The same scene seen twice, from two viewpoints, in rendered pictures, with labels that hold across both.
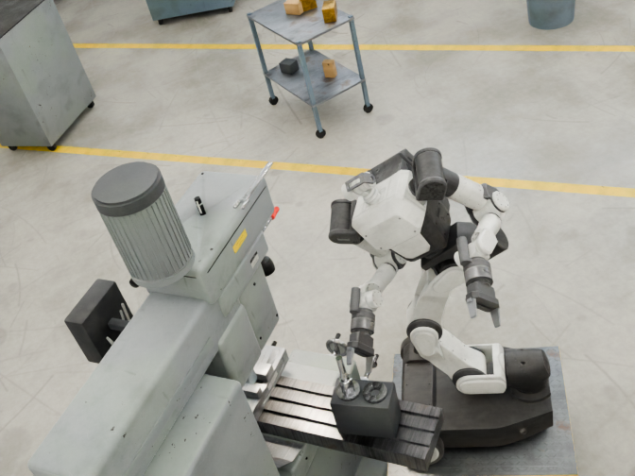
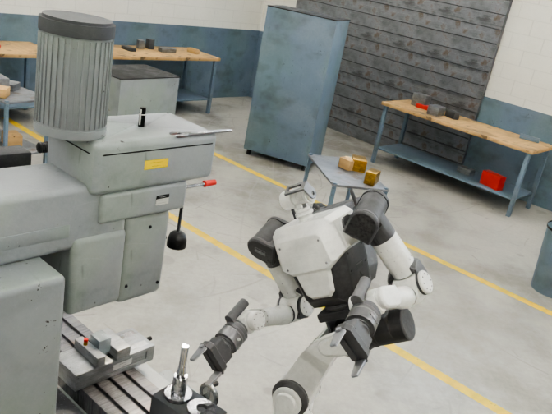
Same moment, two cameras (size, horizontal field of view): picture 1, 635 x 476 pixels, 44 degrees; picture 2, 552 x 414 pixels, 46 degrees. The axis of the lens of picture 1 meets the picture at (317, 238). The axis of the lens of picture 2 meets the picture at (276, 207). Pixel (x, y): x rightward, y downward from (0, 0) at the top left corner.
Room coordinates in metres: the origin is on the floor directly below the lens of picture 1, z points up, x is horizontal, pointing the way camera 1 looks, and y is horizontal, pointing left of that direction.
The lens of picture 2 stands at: (0.15, -0.33, 2.45)
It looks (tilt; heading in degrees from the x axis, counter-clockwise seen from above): 21 degrees down; 6
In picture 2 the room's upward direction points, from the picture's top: 11 degrees clockwise
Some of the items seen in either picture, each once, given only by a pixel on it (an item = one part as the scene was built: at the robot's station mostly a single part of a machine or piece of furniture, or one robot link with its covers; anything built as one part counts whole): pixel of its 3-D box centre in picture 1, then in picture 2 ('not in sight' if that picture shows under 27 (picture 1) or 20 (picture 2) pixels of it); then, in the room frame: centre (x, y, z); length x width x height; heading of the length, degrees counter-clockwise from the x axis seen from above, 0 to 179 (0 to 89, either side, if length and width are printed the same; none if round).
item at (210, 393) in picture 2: (334, 353); (203, 397); (2.48, 0.07, 0.61); 0.16 x 0.12 x 0.12; 148
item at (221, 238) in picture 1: (207, 233); (135, 149); (2.05, 0.34, 1.81); 0.47 x 0.26 x 0.16; 148
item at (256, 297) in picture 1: (236, 303); (126, 245); (2.06, 0.34, 1.47); 0.21 x 0.19 x 0.32; 58
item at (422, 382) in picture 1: (474, 382); not in sight; (2.12, -0.49, 0.59); 0.64 x 0.52 x 0.33; 73
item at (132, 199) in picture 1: (145, 225); (74, 75); (1.85, 0.47, 2.05); 0.20 x 0.20 x 0.32
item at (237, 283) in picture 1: (214, 267); (123, 188); (2.03, 0.36, 1.68); 0.34 x 0.24 x 0.10; 148
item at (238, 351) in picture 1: (212, 343); (76, 256); (1.90, 0.44, 1.47); 0.24 x 0.19 x 0.26; 58
